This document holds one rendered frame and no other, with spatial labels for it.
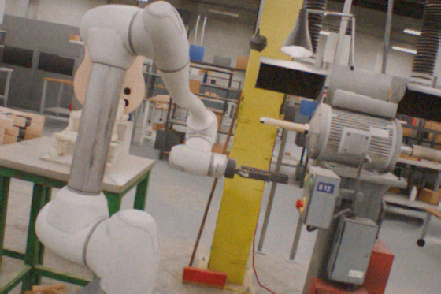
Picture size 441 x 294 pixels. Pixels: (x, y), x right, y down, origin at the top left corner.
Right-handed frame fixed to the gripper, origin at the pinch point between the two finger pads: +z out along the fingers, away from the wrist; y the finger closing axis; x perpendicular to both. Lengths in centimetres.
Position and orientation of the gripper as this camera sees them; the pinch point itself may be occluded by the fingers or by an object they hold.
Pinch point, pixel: (278, 178)
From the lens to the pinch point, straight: 153.2
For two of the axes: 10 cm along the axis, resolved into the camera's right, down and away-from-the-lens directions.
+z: 9.8, 2.0, -0.5
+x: 1.9, -9.8, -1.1
